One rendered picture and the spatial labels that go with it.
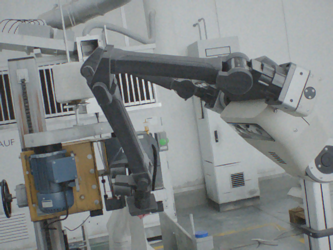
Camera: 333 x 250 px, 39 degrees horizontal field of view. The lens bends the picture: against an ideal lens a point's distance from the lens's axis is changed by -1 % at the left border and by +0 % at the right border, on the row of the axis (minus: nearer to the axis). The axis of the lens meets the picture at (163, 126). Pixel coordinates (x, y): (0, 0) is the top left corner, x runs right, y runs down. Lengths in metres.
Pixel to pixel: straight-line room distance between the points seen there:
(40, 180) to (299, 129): 1.05
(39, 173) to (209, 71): 0.95
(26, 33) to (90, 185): 2.73
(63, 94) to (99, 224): 3.18
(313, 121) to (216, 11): 5.22
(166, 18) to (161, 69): 4.12
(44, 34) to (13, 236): 2.03
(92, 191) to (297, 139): 1.04
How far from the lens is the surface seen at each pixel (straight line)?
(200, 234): 2.17
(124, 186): 1.60
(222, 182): 5.94
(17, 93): 2.21
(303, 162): 1.59
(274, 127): 1.47
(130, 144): 1.46
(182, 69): 1.28
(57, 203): 1.97
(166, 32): 5.37
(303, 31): 7.12
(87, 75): 1.79
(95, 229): 5.02
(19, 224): 5.00
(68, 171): 1.90
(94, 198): 2.18
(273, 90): 1.31
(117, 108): 1.38
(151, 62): 1.28
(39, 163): 1.97
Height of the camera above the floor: 1.47
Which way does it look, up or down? 3 degrees down
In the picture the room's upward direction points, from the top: 8 degrees counter-clockwise
